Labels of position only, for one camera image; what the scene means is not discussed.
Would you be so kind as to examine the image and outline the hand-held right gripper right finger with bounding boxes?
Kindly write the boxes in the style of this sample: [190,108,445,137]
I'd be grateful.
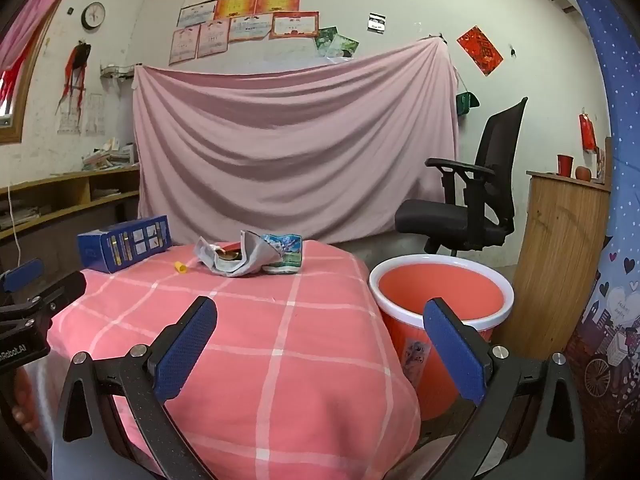
[422,297,586,480]

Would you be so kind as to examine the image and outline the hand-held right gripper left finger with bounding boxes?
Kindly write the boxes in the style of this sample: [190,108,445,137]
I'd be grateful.
[51,296,221,480]

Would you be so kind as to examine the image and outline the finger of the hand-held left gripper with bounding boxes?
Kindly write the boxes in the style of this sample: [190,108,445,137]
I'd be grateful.
[20,271,87,318]
[0,258,45,295]

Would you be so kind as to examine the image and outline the orange plastic bucket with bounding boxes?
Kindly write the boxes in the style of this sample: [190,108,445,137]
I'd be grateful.
[369,254,515,421]

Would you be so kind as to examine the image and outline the grey wrapper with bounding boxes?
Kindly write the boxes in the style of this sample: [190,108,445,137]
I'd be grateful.
[194,230,281,278]

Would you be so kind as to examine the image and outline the teal snack packet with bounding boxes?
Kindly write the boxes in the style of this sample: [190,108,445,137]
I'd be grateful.
[260,232,303,275]

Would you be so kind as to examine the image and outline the person's left hand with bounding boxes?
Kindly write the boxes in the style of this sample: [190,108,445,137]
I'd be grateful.
[10,375,43,433]

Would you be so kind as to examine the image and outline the blue cardboard box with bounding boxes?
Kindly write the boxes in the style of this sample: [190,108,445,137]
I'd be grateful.
[76,215,173,274]

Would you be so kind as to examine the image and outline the pink checked blanket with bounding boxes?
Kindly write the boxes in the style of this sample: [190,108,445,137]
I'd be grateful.
[30,239,422,480]

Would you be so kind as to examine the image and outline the stack of newspapers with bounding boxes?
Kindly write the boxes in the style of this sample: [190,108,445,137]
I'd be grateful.
[81,141,138,171]

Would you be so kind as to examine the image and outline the wooden cabinet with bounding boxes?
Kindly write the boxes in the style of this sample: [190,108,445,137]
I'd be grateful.
[495,170,612,356]

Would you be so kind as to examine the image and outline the black office chair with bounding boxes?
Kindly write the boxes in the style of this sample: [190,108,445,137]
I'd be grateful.
[394,96,529,257]

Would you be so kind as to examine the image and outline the pink hanging sheet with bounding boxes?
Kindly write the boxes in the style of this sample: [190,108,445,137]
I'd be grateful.
[132,37,460,247]

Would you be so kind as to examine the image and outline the red hanging packet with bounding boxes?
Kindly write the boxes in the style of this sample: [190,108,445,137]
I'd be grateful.
[579,112,598,152]

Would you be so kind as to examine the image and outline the pink window curtain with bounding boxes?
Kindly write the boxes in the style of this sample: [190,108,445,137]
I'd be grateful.
[0,0,86,71]

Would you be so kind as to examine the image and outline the blue printed curtain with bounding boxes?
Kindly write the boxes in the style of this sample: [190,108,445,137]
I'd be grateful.
[552,0,640,436]

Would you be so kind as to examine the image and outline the green photo print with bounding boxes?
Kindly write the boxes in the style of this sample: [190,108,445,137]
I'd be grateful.
[327,34,361,61]
[315,26,337,56]

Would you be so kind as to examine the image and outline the white cable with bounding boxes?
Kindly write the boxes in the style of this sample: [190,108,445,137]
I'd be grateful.
[7,185,23,266]

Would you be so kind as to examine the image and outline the wooden wall shelf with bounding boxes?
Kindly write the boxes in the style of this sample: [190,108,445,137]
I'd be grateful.
[0,166,142,256]

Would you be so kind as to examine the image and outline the wooden window frame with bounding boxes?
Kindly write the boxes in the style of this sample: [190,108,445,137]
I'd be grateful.
[0,10,56,146]

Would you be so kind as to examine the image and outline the white wall calendar sheets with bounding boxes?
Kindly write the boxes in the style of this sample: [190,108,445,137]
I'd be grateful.
[56,92,106,136]

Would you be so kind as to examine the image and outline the red tassel wall decoration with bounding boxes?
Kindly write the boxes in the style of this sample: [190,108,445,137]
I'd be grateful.
[56,42,92,111]

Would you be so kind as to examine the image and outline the metal wall rack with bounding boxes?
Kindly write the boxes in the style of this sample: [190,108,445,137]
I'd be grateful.
[99,62,136,81]

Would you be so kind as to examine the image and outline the round wall clock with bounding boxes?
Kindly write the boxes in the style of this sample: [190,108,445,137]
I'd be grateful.
[81,1,106,31]

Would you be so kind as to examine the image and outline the red diamond wall poster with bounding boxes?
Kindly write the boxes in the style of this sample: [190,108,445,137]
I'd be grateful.
[456,25,504,77]

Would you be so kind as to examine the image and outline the group of wall certificates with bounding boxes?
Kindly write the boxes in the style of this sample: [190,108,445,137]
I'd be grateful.
[168,0,352,66]

